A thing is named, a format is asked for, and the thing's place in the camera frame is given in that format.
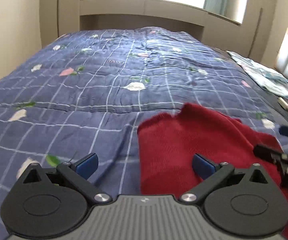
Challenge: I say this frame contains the blue plaid floral quilt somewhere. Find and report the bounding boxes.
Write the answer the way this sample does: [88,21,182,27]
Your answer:
[0,27,288,239]

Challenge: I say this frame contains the red long-sleeve shirt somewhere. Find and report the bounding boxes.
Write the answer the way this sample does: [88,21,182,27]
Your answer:
[129,103,288,239]

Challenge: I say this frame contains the light blue folded clothes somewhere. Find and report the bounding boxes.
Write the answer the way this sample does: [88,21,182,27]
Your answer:
[227,51,288,100]

